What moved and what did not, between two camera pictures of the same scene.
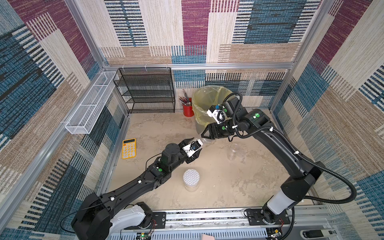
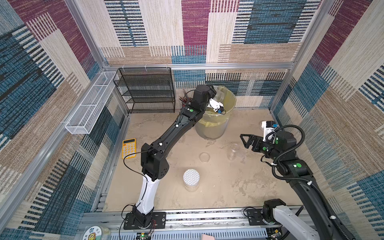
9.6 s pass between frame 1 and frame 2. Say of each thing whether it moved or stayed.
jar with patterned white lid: stayed
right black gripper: moved
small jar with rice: stayed
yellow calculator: stayed
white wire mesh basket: stayed
